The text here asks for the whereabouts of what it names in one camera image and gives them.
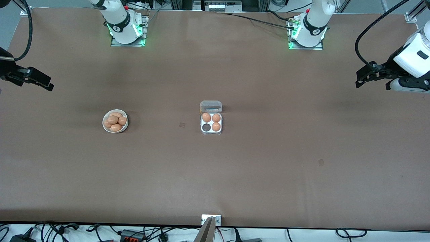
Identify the clear plastic egg box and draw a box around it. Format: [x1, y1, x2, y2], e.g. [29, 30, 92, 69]
[200, 100, 223, 135]

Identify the white round bowl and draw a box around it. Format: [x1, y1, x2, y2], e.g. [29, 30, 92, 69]
[102, 109, 129, 134]

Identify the black power adapter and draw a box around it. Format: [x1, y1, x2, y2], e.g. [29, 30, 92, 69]
[9, 233, 37, 242]

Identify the black orange connector block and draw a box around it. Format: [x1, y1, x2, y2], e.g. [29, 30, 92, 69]
[120, 229, 145, 242]

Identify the grey metal bar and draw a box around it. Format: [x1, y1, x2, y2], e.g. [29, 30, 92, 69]
[193, 217, 216, 242]

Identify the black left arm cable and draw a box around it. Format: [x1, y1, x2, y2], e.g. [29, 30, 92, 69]
[355, 0, 412, 65]

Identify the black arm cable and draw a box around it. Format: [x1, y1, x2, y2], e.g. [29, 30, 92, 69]
[0, 0, 33, 62]
[355, 0, 412, 65]

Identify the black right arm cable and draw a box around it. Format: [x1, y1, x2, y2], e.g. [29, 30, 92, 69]
[0, 0, 33, 62]

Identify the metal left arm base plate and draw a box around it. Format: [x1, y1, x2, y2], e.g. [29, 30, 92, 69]
[287, 15, 324, 51]

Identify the thick black cable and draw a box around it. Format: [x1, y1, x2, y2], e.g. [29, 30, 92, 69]
[266, 11, 293, 22]

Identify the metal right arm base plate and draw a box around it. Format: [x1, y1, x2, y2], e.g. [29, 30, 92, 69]
[110, 14, 148, 47]

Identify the thin black cable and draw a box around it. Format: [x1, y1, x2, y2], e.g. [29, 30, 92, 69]
[218, 12, 296, 30]

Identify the tangled black cable bundle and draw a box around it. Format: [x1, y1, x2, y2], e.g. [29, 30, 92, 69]
[32, 222, 101, 242]

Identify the black looped cable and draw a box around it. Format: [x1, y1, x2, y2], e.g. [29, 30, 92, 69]
[336, 228, 367, 239]

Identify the silver camera mount bracket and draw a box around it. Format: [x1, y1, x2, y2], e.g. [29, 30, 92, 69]
[201, 214, 222, 226]

